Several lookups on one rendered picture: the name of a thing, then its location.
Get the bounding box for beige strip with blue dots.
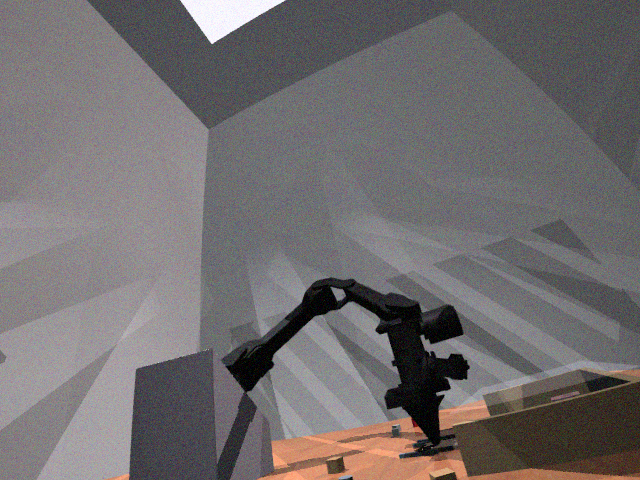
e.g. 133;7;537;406
417;438;459;452

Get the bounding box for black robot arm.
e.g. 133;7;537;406
221;277;470;393

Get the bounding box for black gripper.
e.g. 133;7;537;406
385;347;451;445

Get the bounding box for small tan cube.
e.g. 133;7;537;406
326;457;346;474
429;468;457;480

